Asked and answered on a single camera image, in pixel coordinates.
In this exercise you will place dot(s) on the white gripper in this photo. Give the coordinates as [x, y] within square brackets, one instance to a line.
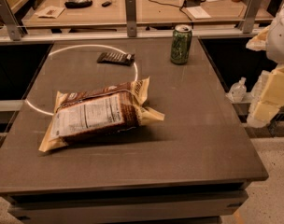
[280, 36]

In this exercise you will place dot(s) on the green soda can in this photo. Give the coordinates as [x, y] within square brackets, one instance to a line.
[181, 43]

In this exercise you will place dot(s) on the clear plastic bottle right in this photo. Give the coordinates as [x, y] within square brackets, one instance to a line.
[258, 87]

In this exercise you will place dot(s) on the clear plastic bottle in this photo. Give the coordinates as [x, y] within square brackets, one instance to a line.
[237, 91]
[258, 87]

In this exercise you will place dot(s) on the clear plastic bottle left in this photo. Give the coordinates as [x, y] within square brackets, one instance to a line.
[237, 91]

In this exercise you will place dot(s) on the white notepad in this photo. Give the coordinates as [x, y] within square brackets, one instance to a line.
[198, 13]

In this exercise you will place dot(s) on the dark chocolate bar wrapper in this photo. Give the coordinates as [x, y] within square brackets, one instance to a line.
[116, 58]

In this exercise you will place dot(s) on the brown and cream snack bag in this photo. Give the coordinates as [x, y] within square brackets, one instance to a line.
[81, 115]

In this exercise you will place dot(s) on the small black device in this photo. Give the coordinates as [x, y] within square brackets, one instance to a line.
[106, 4]

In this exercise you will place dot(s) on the black oblong object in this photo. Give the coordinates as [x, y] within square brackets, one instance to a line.
[78, 4]

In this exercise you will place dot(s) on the paper napkin on desk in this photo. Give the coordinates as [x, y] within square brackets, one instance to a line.
[50, 12]

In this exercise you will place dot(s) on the right metal bracket post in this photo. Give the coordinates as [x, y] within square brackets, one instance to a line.
[247, 23]

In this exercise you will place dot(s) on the metal bracket post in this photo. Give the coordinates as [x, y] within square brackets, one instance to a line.
[130, 9]
[14, 30]
[247, 23]

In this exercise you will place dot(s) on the middle metal bracket post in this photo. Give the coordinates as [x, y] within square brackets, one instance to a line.
[130, 9]

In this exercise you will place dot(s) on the left metal bracket post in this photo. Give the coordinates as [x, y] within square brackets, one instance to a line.
[14, 30]

